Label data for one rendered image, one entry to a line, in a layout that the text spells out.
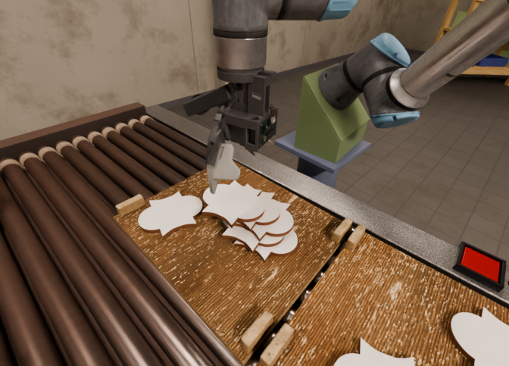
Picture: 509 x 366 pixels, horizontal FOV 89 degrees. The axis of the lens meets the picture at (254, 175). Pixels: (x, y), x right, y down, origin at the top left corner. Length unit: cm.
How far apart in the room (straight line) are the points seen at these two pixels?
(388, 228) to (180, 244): 47
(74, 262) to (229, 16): 52
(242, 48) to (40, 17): 292
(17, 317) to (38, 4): 286
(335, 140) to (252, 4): 61
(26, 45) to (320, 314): 311
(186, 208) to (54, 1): 281
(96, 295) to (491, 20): 83
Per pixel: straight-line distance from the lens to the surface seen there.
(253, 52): 38
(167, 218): 60
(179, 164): 82
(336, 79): 90
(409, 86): 76
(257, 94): 39
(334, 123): 90
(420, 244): 69
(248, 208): 54
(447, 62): 70
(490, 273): 70
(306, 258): 54
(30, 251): 70
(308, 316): 48
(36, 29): 322
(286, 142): 102
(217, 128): 42
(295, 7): 39
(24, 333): 59
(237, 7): 37
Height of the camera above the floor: 136
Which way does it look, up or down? 37 degrees down
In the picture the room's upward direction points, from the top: 2 degrees clockwise
